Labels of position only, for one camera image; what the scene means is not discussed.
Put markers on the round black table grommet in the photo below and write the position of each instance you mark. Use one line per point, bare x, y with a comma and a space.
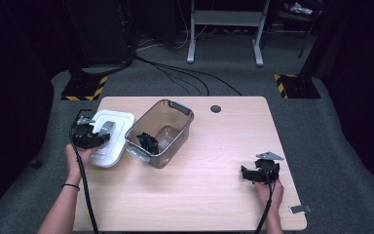
215, 109

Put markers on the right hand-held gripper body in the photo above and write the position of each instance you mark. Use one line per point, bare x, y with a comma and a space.
268, 170

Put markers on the grey transparent storage box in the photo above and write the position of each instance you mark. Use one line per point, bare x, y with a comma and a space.
172, 120

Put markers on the white metal desk frame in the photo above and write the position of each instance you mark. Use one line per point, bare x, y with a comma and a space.
227, 18

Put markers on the grey metal table bracket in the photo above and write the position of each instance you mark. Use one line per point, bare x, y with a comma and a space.
300, 209

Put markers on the dark chair with clutter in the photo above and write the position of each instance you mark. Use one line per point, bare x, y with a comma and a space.
297, 13

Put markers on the blue and black toy car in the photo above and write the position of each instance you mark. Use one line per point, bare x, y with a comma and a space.
149, 143

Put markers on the black cabinet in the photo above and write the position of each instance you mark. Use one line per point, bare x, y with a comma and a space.
104, 29

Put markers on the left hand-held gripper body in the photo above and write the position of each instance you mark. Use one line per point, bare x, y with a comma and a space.
82, 135

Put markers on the person's left hand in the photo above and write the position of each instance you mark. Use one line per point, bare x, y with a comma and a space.
76, 159

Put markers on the person's right hand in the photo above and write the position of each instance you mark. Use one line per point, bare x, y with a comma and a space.
272, 195

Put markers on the small dark floor object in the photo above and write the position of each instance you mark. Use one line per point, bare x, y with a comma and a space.
35, 163

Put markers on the black yellow striped base plate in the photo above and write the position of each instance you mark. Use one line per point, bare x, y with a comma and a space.
300, 87
81, 89

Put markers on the black wrist band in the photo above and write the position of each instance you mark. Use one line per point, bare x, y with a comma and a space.
71, 186

